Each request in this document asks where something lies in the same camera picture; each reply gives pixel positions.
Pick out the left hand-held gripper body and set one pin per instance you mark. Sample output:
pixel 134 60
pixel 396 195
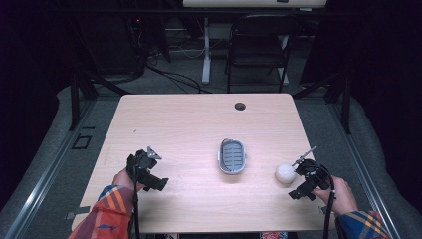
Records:
pixel 146 177

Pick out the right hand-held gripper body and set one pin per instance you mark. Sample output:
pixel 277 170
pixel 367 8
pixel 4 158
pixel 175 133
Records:
pixel 310 181

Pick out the white ball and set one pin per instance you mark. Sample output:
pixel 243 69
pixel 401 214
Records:
pixel 285 173

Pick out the person's left hand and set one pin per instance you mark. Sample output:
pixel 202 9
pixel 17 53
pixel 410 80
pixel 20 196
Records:
pixel 124 179

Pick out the person's right hand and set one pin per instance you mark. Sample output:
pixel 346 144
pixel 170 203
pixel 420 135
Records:
pixel 341 197

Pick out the black metal stand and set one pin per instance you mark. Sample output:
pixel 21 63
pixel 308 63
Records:
pixel 345 99
pixel 74 99

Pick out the red patterned cloth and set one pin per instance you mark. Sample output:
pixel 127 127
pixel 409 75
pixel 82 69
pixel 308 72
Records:
pixel 273 235

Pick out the grey oval slotted basket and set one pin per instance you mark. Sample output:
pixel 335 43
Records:
pixel 232 156

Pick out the black folding chair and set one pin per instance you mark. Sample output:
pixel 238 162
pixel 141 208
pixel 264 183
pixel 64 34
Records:
pixel 257 49

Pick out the white desk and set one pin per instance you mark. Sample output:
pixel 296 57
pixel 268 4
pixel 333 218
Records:
pixel 206 49

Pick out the grey metal floor rail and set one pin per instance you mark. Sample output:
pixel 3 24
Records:
pixel 365 172
pixel 43 179

